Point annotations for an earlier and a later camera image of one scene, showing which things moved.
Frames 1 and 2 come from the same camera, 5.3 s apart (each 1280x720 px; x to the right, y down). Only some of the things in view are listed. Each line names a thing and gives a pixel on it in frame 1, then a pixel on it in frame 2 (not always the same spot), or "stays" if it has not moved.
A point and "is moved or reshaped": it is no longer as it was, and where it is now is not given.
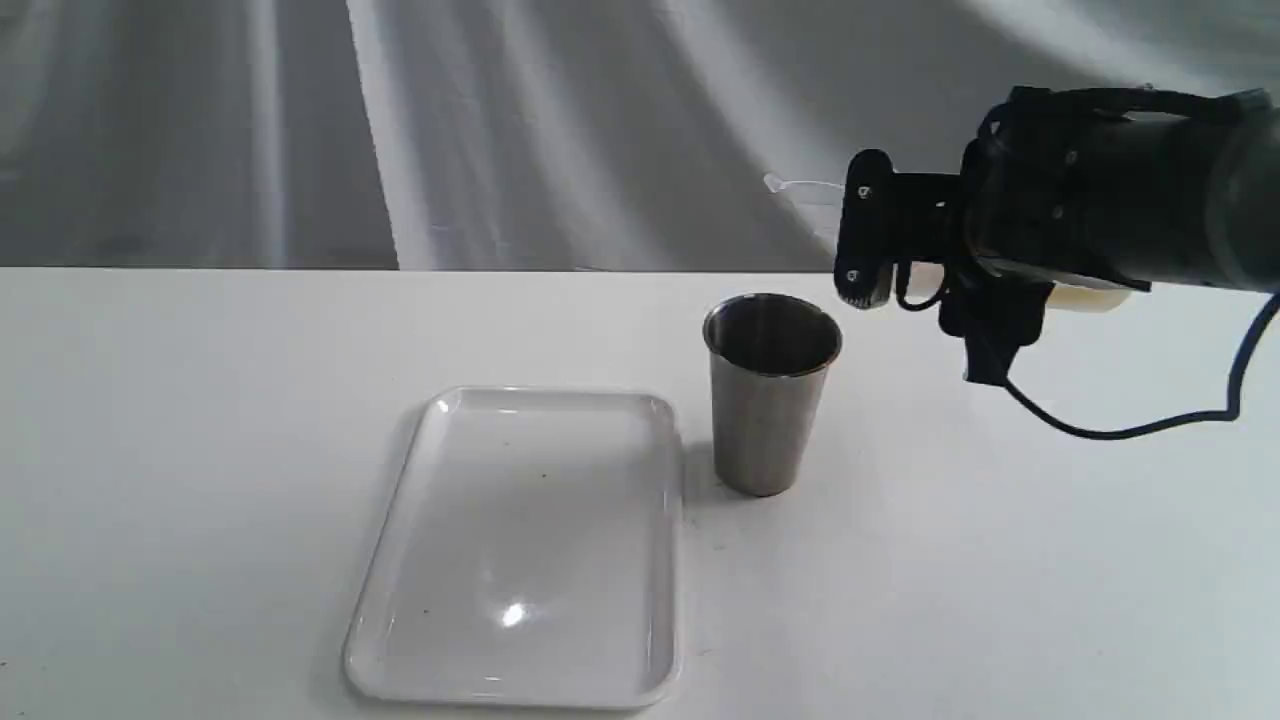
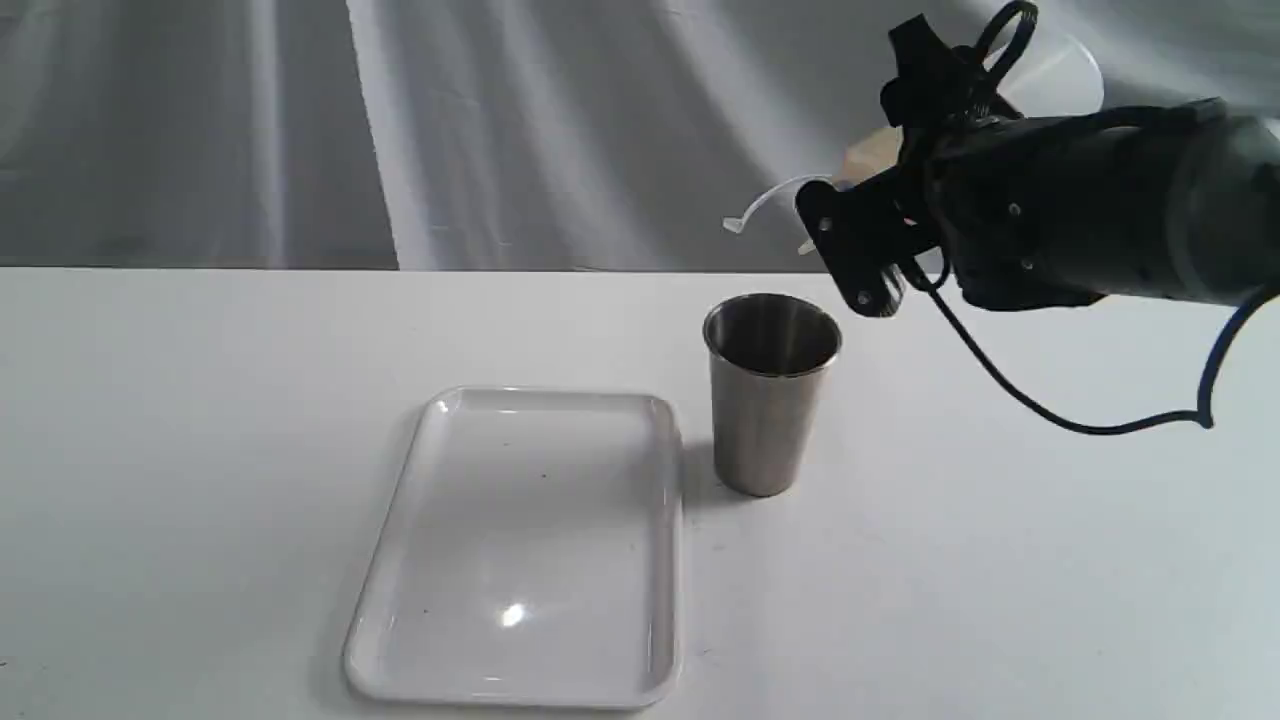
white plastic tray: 531,555 stays
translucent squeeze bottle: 925,280 is moved or reshaped
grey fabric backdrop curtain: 302,134 stays
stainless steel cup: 770,358 stays
